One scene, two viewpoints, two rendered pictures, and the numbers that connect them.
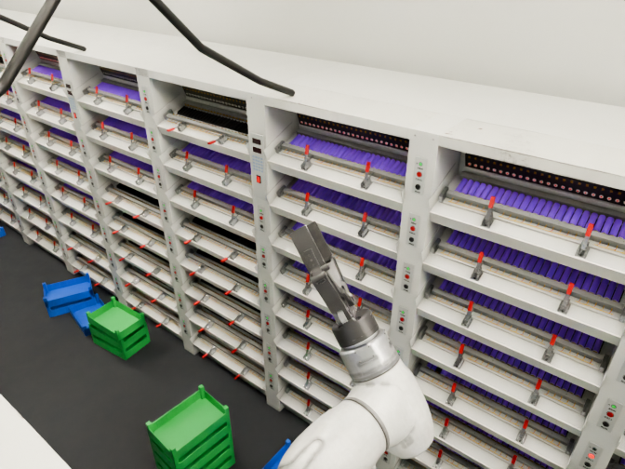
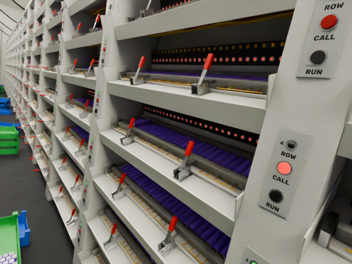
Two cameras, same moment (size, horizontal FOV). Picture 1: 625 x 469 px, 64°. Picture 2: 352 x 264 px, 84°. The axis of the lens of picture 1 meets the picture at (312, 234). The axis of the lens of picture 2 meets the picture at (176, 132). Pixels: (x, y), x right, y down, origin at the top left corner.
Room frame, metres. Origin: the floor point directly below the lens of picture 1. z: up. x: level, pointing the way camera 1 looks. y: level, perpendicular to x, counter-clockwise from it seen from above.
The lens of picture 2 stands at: (0.71, -0.76, 0.86)
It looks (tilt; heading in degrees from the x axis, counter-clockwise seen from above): 9 degrees down; 8
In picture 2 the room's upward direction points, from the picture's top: 12 degrees clockwise
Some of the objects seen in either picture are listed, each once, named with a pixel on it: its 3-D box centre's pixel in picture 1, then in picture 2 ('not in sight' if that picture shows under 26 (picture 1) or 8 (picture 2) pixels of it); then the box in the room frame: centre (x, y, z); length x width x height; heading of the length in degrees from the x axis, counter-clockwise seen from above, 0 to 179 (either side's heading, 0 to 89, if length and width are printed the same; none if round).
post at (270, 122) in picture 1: (279, 271); (75, 79); (1.94, 0.16, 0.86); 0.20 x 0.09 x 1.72; 142
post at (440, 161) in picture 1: (411, 332); (123, 90); (1.51, -0.40, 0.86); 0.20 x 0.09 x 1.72; 142
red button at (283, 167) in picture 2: not in sight; (284, 167); (1.00, -0.89, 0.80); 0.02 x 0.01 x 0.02; 52
